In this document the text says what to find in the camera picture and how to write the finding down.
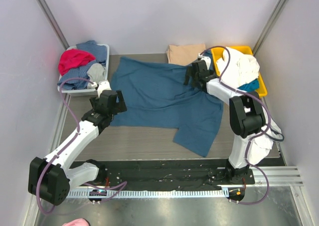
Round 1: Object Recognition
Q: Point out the dark blue t-shirt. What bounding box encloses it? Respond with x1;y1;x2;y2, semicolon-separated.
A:
111;56;224;157

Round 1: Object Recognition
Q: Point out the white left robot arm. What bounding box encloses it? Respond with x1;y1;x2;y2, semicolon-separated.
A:
28;90;127;206

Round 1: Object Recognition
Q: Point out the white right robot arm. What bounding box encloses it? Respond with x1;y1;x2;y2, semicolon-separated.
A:
184;59;266;184

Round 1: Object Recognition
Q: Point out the folded beige t-shirt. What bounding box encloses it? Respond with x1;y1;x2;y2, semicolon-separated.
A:
166;43;206;66

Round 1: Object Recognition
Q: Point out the yellow plastic tray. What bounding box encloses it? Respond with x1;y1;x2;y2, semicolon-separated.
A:
211;45;268;97

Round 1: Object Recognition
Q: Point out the grey garment in bin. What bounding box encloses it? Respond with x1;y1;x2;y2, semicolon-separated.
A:
87;63;107;84

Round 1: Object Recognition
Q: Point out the blue checked shirt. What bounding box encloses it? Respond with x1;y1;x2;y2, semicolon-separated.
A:
57;40;108;91

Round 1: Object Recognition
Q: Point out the white t-shirt in tray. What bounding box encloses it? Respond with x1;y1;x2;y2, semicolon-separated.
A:
221;47;260;88

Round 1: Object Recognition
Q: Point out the teal garment in tray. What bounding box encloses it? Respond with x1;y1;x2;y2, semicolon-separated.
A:
238;79;260;92

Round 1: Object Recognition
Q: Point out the pink red garment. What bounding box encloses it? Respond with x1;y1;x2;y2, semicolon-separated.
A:
58;49;96;76

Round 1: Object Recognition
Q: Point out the white printed t-shirt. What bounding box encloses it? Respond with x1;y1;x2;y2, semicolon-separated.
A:
244;108;284;165

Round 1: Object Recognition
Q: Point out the pink object at bottom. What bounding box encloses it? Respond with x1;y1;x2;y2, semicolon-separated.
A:
62;218;90;226

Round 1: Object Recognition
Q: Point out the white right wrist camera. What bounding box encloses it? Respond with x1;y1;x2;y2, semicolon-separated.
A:
197;55;211;70

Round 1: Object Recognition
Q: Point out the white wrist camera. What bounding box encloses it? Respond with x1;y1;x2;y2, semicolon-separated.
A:
197;55;211;70
91;80;112;97

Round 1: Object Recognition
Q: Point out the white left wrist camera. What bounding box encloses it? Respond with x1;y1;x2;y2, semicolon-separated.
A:
91;80;112;97

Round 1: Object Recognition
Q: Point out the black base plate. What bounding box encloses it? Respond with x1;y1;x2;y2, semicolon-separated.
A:
67;158;256;191

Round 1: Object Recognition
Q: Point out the slotted cable duct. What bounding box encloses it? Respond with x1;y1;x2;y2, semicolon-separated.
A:
67;188;229;199

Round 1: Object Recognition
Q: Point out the right aluminium frame post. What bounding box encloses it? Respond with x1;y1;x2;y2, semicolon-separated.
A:
253;0;289;55

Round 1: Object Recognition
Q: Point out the aluminium frame post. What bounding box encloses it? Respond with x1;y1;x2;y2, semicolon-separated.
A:
253;0;289;55
36;0;69;49

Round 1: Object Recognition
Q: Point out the aluminium rail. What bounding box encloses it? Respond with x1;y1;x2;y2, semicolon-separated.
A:
252;166;303;187

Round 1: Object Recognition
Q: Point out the left aluminium frame post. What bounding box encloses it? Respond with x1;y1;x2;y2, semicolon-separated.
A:
36;0;69;49

